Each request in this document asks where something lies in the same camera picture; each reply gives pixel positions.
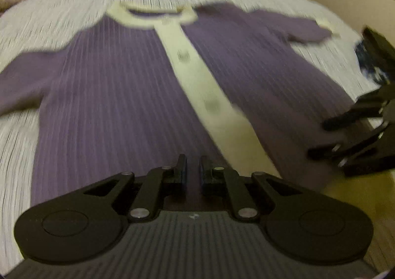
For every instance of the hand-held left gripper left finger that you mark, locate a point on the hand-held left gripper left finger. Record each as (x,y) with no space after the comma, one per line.
(184,174)

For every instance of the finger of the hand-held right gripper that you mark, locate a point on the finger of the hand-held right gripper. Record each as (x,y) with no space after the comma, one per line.
(342,147)
(348,120)

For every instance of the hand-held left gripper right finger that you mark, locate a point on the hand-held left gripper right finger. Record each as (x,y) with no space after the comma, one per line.
(203,175)

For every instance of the purple knit cardigan cream trim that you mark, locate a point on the purple knit cardigan cream trim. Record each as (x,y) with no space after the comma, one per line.
(108,96)

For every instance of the dark patterned cloth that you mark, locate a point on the dark patterned cloth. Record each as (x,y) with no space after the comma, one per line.
(375,56)

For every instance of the bed with striped grey sheet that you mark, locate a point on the bed with striped grey sheet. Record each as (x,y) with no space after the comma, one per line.
(61,4)

